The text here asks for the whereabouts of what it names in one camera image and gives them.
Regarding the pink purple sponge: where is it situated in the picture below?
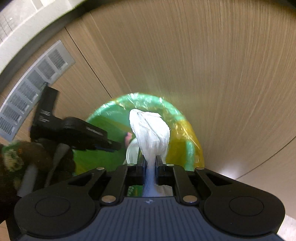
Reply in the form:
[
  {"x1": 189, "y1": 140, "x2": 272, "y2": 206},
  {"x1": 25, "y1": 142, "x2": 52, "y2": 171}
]
[{"x1": 125, "y1": 133, "x2": 132, "y2": 148}]

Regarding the white paper noodle cup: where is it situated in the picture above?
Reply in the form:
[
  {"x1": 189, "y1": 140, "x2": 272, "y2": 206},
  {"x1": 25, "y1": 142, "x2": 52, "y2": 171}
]
[{"x1": 125, "y1": 138, "x2": 141, "y2": 164}]

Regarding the green trash bin with bag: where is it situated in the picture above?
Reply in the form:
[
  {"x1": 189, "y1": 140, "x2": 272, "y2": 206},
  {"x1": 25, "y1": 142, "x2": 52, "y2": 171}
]
[{"x1": 74, "y1": 93, "x2": 205, "y2": 197}]

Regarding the cabinet door vent grille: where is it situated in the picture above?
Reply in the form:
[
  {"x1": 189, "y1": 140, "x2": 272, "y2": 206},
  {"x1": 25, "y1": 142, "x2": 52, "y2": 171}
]
[{"x1": 1, "y1": 40, "x2": 75, "y2": 142}]

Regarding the clear plastic bag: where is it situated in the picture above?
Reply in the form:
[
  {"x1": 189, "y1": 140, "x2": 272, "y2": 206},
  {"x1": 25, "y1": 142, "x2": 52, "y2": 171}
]
[{"x1": 129, "y1": 109, "x2": 173, "y2": 197}]

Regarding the gloved left hand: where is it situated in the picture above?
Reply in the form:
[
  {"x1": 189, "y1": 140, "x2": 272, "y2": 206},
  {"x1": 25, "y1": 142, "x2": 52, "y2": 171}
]
[{"x1": 0, "y1": 141, "x2": 76, "y2": 200}]

